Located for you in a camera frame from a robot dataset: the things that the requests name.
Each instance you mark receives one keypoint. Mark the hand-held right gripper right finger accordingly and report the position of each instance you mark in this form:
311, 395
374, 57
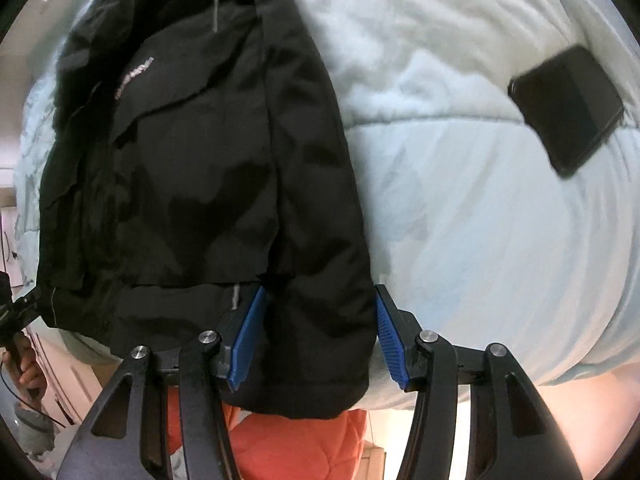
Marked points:
392, 347

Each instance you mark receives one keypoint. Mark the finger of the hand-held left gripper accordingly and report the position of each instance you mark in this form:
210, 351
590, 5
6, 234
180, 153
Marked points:
29, 301

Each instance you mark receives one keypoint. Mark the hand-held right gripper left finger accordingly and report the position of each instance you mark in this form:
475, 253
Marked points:
245, 342

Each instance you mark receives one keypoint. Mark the black hooded jacket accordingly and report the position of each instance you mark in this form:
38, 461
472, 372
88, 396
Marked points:
200, 185

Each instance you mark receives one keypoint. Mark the person's left hand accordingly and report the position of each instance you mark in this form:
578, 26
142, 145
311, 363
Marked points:
32, 375

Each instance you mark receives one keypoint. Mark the orange quilted cloth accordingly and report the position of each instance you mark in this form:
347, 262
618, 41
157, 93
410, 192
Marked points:
300, 445

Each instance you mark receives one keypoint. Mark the light blue quilt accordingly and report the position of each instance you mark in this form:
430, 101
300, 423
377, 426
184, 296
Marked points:
475, 235

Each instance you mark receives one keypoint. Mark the black phone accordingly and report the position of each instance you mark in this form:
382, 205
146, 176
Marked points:
565, 110

